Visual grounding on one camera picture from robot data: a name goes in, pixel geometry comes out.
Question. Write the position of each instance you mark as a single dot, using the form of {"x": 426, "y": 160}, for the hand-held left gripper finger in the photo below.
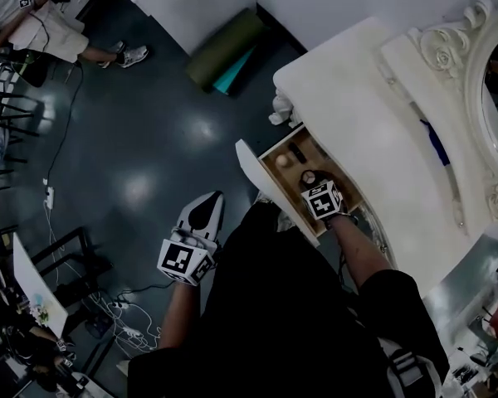
{"x": 184, "y": 220}
{"x": 216, "y": 227}

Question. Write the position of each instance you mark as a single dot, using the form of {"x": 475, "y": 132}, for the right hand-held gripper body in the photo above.
{"x": 321, "y": 203}

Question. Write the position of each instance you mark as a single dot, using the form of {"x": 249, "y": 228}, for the person's white shoe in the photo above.
{"x": 285, "y": 221}
{"x": 265, "y": 198}

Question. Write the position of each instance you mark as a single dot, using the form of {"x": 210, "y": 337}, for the oval mirror white carved frame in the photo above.
{"x": 440, "y": 52}

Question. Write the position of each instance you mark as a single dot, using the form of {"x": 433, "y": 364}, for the person's left forearm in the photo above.
{"x": 180, "y": 317}

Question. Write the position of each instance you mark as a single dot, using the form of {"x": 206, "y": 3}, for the teal rolled mat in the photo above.
{"x": 232, "y": 79}

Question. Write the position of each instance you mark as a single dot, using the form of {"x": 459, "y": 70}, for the black lipstick tube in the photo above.
{"x": 298, "y": 152}

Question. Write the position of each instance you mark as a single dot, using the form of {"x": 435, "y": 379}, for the white ornate dressing table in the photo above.
{"x": 357, "y": 89}

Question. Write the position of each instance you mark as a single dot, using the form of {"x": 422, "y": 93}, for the small round compact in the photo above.
{"x": 308, "y": 177}

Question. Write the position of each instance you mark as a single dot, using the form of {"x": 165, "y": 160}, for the beige round puff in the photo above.
{"x": 282, "y": 160}

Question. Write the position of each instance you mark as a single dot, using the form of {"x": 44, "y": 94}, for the black metal stool frames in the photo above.
{"x": 8, "y": 135}

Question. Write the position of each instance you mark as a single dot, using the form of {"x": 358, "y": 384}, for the person's black clothing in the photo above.
{"x": 282, "y": 313}

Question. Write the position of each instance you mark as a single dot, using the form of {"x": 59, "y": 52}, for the white power strip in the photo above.
{"x": 120, "y": 304}
{"x": 50, "y": 195}

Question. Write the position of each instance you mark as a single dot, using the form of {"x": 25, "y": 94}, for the green rolled mat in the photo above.
{"x": 224, "y": 48}

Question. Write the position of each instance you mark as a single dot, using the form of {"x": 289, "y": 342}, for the blue cloth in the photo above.
{"x": 437, "y": 143}

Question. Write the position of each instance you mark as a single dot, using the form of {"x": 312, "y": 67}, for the white drawing board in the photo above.
{"x": 37, "y": 284}

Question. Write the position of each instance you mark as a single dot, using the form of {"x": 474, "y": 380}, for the person's right forearm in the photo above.
{"x": 363, "y": 251}

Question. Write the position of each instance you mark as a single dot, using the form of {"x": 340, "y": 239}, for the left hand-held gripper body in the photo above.
{"x": 178, "y": 261}

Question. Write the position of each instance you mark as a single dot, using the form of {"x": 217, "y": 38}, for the black metal table frame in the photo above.
{"x": 74, "y": 259}

